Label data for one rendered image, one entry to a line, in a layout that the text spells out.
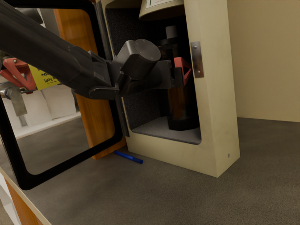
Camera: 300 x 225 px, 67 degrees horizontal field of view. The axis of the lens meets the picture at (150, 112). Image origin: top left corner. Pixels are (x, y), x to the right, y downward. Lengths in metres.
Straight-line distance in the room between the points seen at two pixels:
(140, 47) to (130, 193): 0.31
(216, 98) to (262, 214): 0.23
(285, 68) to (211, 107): 0.42
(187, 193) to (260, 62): 0.54
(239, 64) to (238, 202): 0.56
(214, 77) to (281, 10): 0.42
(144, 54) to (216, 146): 0.25
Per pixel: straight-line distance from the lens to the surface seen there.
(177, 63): 0.54
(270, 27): 0.86
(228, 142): 0.56
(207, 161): 0.54
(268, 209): 0.47
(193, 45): 0.47
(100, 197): 0.56
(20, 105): 0.54
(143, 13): 0.59
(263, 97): 0.90
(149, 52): 0.44
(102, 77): 0.44
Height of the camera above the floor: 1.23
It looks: 14 degrees down
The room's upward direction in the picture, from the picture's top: 10 degrees counter-clockwise
